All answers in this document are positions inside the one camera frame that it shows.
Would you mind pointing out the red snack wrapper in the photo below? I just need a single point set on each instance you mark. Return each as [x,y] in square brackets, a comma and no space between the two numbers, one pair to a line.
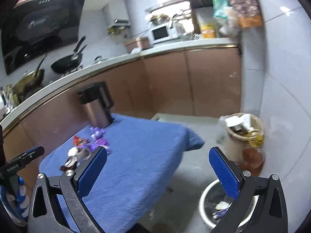
[79,152]

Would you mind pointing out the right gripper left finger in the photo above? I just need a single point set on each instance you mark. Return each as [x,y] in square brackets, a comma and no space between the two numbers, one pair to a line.
[45,212]

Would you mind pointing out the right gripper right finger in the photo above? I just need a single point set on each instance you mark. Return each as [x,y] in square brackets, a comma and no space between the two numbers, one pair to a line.
[270,212]

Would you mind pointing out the beige full waste bucket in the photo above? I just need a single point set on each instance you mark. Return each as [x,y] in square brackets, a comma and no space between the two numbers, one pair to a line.
[237,132]

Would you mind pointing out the blue fuzzy table cloth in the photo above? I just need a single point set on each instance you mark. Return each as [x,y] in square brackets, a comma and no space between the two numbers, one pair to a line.
[144,156]

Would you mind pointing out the brass wok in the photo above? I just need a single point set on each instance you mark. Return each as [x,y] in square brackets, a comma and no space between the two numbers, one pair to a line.
[31,80]

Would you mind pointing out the hanging patterned cloth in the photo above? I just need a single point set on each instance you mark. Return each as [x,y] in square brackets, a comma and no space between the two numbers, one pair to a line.
[248,13]

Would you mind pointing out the white crumpled tissue in bin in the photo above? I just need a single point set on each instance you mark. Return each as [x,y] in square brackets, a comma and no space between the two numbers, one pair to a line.
[222,205]

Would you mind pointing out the white round trash bin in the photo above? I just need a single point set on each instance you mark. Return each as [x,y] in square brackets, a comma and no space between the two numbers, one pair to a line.
[211,196]

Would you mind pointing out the black range hood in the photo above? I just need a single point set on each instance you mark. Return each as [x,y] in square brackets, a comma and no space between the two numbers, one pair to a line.
[38,27]

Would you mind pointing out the brown oil bottle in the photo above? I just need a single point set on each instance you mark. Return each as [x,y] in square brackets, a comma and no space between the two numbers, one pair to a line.
[252,160]

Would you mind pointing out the large purple plastic wrapper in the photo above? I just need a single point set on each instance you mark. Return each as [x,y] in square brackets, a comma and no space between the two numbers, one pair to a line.
[98,140]

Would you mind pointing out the white water heater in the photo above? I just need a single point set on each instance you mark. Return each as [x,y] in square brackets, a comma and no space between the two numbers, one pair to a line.
[117,14]

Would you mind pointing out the brown box on counter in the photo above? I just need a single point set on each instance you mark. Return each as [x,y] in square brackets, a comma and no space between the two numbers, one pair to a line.
[140,42]

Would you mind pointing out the black frying pan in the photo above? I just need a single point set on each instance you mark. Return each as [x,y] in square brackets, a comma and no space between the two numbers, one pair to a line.
[70,62]

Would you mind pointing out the white microwave oven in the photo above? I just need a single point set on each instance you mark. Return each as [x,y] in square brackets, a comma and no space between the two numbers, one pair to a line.
[167,32]

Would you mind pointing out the steel electric kettle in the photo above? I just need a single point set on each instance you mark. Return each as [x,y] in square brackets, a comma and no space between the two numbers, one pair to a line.
[97,103]

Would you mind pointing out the blue white wrapper in bin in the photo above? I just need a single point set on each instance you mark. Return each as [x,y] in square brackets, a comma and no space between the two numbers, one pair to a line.
[219,214]

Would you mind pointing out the brown kitchen cabinet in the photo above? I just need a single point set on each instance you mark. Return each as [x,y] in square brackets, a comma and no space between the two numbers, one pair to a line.
[198,78]

